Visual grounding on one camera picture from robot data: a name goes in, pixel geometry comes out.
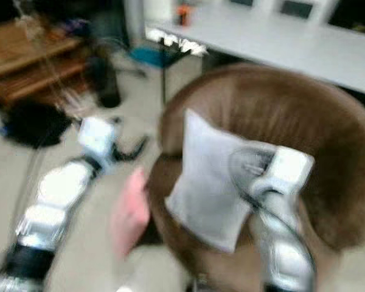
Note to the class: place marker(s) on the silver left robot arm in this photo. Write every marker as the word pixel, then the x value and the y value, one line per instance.
pixel 61 194

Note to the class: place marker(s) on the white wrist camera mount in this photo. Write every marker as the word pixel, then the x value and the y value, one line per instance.
pixel 96 137
pixel 289 170

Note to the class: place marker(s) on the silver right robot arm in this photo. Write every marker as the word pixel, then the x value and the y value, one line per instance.
pixel 283 243

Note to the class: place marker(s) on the pink pillow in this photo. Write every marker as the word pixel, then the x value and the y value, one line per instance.
pixel 129 213

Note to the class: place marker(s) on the black bag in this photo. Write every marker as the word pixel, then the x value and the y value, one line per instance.
pixel 35 125

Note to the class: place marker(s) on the grey white pillow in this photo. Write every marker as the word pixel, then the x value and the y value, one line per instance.
pixel 207 182

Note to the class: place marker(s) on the blue stool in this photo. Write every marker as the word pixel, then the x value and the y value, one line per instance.
pixel 149 56

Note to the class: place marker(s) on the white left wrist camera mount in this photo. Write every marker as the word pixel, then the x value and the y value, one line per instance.
pixel 96 137

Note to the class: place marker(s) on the brown round sofa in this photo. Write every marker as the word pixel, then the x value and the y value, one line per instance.
pixel 298 103

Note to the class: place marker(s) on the brown wooden bench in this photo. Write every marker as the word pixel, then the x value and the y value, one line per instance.
pixel 36 67

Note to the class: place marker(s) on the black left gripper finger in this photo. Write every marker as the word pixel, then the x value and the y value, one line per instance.
pixel 139 145
pixel 134 156

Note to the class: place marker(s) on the tall black bin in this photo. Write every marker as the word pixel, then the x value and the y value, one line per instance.
pixel 106 82

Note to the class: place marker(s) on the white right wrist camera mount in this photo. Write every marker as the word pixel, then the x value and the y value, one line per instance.
pixel 289 170

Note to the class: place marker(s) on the small orange object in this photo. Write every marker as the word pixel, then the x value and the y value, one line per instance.
pixel 184 13

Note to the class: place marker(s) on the white table with black legs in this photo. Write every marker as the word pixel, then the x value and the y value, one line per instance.
pixel 280 42

